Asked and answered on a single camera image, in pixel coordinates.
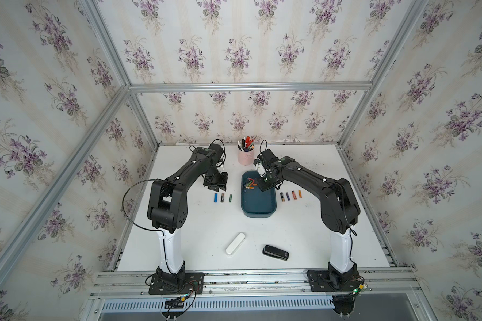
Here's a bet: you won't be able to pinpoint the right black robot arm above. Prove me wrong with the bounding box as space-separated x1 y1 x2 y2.
253 149 361 276

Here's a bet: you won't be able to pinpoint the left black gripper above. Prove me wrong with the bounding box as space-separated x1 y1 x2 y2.
203 168 228 191

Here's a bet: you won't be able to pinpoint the pens in cup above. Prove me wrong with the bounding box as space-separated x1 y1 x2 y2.
238 136 254 152

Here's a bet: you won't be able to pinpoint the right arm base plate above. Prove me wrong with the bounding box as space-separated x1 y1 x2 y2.
306 265 365 294

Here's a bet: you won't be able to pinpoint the white rectangular case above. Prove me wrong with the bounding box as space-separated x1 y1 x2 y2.
225 232 246 256

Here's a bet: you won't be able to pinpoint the teal plastic storage box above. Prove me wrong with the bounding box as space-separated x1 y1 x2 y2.
241 171 277 218

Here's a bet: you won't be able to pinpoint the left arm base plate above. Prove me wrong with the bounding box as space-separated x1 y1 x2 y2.
147 272 205 295

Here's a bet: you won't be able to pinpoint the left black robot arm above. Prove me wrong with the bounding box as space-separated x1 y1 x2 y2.
147 141 228 277

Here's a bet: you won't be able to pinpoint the aluminium front rail frame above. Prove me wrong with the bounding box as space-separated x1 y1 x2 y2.
80 267 436 320

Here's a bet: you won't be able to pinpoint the pink pen cup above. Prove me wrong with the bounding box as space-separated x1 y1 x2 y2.
238 148 254 166

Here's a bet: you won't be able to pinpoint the black stapler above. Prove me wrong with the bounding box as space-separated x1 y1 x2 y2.
262 245 289 262

